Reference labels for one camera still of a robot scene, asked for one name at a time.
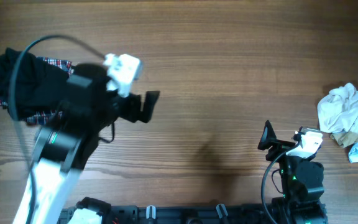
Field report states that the black t-shirt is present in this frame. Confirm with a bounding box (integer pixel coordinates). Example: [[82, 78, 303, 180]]
[[0, 47, 70, 121]]

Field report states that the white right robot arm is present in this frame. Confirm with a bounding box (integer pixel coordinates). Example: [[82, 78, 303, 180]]
[[257, 121, 328, 224]]

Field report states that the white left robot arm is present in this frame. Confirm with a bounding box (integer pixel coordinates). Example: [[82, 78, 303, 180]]
[[14, 63, 160, 223]]

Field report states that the tan crumpled cloth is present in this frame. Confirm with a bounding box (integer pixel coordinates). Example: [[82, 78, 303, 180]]
[[330, 132, 358, 147]]

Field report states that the white crumpled cloth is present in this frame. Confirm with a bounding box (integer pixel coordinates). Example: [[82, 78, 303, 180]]
[[317, 83, 358, 134]]

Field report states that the plaid folded shirt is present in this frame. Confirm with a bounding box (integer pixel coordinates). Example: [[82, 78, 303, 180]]
[[0, 57, 74, 125]]

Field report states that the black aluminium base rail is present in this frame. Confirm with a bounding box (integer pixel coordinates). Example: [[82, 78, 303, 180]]
[[57, 203, 328, 224]]

